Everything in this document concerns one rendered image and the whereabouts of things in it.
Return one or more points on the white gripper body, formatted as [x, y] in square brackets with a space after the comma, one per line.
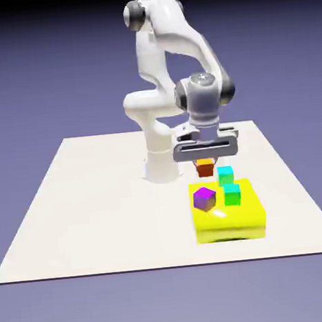
[204, 151]

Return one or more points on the small orange cube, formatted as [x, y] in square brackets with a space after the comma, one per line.
[205, 169]

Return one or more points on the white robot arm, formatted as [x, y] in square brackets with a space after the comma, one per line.
[151, 62]

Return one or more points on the small green cube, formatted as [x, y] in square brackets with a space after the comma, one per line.
[225, 175]
[232, 195]

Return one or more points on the small purple cube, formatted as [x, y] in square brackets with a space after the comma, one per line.
[204, 199]

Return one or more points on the large yellow box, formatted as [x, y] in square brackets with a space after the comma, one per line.
[229, 222]

